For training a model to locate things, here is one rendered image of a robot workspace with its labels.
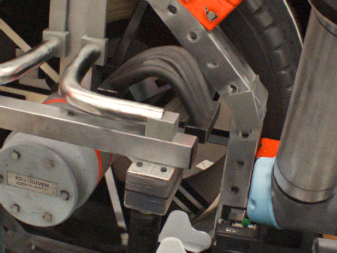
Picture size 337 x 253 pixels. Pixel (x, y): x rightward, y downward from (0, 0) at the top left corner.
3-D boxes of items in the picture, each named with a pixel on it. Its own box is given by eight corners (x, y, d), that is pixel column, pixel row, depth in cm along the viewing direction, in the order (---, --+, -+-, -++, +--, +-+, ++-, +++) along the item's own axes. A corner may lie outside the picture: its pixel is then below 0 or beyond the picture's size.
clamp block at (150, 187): (182, 181, 91) (188, 143, 88) (164, 217, 83) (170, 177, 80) (143, 172, 92) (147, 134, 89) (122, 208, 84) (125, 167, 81)
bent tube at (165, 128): (205, 84, 99) (215, 9, 95) (171, 143, 82) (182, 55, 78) (83, 60, 102) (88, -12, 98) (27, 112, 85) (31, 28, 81)
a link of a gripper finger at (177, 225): (145, 195, 90) (218, 214, 88) (141, 235, 92) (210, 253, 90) (136, 207, 87) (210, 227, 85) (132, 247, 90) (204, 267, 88)
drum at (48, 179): (124, 172, 115) (132, 90, 109) (78, 244, 97) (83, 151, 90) (42, 153, 118) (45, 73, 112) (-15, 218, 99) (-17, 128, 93)
